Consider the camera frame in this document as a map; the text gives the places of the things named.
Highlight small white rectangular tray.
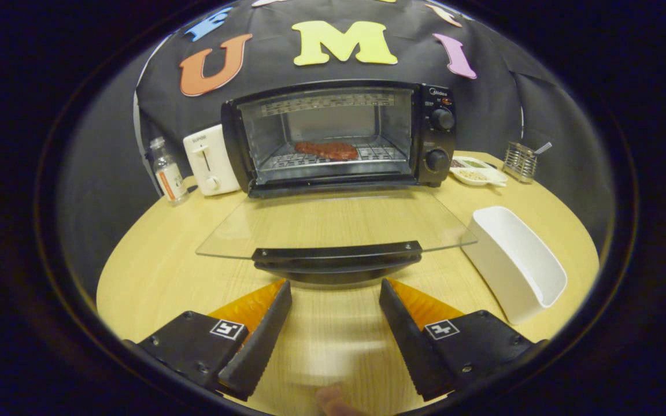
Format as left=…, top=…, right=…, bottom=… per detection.
left=461, top=206, right=568, bottom=326

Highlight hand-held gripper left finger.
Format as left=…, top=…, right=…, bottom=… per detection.
left=122, top=278, right=293, bottom=402

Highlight metal wire utensil holder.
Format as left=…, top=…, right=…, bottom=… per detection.
left=503, top=142, right=539, bottom=184

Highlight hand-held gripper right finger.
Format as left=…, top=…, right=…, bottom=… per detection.
left=378, top=277, right=547, bottom=402

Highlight white divided dish of grains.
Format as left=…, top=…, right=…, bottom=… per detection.
left=450, top=156, right=508, bottom=188

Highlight white pop-up toaster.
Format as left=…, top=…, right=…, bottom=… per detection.
left=183, top=124, right=242, bottom=197

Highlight clear plastic bottle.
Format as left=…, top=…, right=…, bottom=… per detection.
left=149, top=136, right=190, bottom=204

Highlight red-brown roasted meat piece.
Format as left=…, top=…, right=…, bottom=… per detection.
left=294, top=141, right=360, bottom=161

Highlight black toaster oven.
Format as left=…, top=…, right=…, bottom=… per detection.
left=195, top=79, right=478, bottom=285

